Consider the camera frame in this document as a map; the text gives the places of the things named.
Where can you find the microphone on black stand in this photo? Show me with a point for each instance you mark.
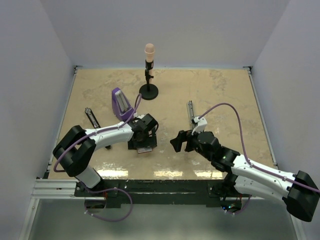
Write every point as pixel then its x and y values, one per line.
pixel 149 91

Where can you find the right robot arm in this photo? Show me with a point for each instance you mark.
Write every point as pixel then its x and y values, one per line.
pixel 297 191

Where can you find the grey black stapler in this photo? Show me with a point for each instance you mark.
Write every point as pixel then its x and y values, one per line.
pixel 190 112

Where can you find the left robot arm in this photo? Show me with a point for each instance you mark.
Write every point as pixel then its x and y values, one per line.
pixel 76 148

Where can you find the staple box sleeve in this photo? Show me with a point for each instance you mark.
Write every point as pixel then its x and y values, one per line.
pixel 142 150

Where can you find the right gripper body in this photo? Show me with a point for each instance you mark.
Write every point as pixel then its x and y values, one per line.
pixel 192 143

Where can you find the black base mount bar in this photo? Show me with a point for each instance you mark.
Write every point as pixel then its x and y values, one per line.
pixel 210 193

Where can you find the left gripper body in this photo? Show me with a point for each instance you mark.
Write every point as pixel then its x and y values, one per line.
pixel 145 142

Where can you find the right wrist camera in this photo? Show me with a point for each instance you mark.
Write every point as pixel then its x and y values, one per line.
pixel 198 125

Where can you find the purple metronome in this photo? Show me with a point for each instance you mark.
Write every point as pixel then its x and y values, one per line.
pixel 121 106

